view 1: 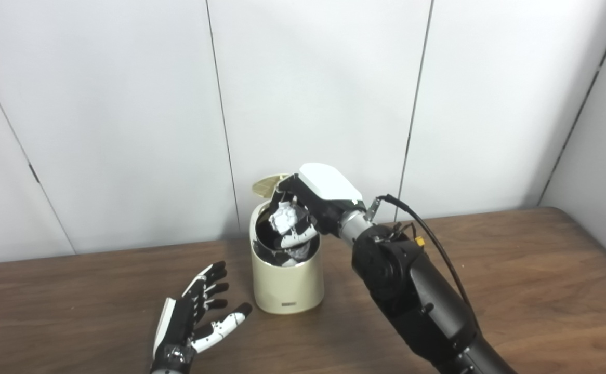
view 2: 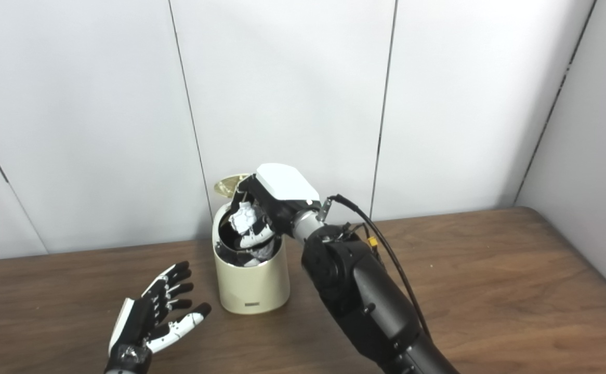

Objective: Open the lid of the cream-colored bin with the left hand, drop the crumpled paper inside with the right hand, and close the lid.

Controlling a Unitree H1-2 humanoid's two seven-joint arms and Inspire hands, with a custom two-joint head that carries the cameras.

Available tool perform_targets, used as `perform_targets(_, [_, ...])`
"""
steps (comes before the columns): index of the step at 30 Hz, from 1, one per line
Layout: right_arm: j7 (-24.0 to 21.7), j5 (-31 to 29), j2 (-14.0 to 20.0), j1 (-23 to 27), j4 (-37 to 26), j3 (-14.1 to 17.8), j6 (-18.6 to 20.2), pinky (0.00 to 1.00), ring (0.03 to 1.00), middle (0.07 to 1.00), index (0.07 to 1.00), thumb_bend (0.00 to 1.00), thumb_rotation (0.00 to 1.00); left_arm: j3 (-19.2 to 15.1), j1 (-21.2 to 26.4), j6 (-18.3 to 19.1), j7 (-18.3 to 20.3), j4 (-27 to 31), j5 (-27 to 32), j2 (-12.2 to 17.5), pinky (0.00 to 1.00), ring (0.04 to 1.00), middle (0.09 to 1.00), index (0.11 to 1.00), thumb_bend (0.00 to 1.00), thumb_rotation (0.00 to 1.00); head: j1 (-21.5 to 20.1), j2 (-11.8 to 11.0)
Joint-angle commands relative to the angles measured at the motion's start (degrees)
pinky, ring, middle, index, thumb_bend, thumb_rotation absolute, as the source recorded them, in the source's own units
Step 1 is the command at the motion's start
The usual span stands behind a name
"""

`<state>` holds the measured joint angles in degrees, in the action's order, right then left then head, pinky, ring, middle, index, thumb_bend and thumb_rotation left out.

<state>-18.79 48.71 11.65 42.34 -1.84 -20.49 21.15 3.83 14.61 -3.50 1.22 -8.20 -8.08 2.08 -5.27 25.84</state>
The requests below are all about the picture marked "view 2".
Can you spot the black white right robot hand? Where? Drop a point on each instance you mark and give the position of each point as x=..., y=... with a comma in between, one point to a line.
x=285, y=187

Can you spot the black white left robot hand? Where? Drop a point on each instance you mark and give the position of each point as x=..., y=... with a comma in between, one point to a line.
x=139, y=322

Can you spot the black wall panel clip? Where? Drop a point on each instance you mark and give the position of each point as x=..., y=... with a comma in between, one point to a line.
x=2, y=173

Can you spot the white paper ball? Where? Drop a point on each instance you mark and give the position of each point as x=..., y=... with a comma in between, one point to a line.
x=241, y=218

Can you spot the cream-colored bin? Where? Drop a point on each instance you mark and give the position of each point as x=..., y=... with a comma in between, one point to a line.
x=251, y=285

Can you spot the round cream bin lid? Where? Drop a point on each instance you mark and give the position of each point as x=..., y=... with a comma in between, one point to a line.
x=226, y=186

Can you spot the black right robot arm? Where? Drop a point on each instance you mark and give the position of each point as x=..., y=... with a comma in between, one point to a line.
x=365, y=296

